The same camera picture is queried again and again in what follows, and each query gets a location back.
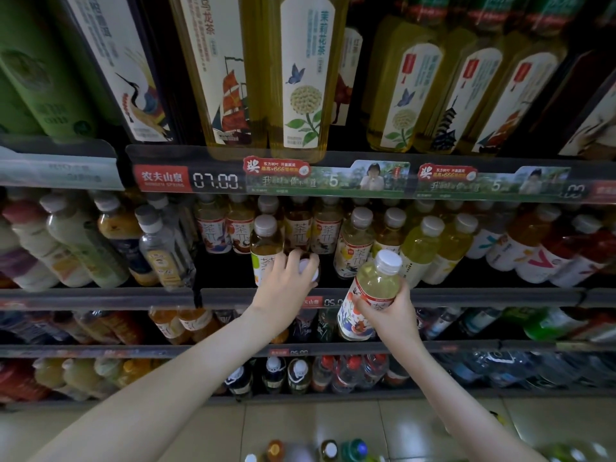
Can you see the person's left hand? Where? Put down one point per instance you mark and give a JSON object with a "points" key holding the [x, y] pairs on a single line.
{"points": [[284, 293]]}

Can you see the person's right hand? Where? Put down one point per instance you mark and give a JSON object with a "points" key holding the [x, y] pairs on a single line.
{"points": [[399, 322]]}

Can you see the pale tea bottle colourful label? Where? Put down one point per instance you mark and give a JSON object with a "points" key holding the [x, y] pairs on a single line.
{"points": [[375, 279]]}

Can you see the row of large water jugs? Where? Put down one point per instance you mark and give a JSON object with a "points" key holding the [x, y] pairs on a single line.
{"points": [[500, 365]]}

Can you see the teal bottle blue cap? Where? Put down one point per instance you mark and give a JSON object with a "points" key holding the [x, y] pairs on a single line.
{"points": [[358, 449]]}

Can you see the amber tea bottle white cap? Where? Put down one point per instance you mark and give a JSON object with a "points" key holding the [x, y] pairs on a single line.
{"points": [[329, 449]]}

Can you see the orange bottle yellow cap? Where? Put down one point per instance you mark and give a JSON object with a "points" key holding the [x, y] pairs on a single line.
{"points": [[275, 450]]}

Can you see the dark grey store shelving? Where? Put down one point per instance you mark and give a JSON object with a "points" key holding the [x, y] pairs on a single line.
{"points": [[115, 298]]}

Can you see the person's left forearm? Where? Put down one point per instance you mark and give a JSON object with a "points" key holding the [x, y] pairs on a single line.
{"points": [[164, 399]]}

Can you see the person's right forearm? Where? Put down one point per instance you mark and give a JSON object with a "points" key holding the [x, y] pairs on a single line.
{"points": [[462, 409]]}

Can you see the picture shelf label strip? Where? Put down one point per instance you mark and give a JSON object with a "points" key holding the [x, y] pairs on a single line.
{"points": [[500, 181], [327, 178]]}

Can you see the pale advert shelf strip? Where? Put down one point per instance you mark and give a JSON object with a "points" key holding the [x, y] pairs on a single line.
{"points": [[58, 168]]}

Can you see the dark price tag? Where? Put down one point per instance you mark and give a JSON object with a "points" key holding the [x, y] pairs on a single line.
{"points": [[217, 181]]}

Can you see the red price tag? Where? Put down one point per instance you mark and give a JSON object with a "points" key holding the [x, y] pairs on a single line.
{"points": [[162, 178], [602, 190]]}

